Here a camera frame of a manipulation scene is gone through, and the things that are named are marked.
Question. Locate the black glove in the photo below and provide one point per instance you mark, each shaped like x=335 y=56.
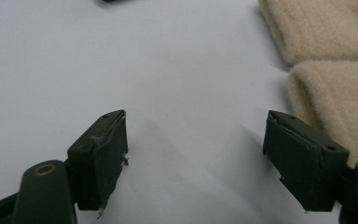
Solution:
x=113 y=1

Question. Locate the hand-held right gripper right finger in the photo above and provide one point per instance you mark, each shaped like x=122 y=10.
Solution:
x=304 y=161

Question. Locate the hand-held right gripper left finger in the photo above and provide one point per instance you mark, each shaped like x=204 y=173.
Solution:
x=99 y=161

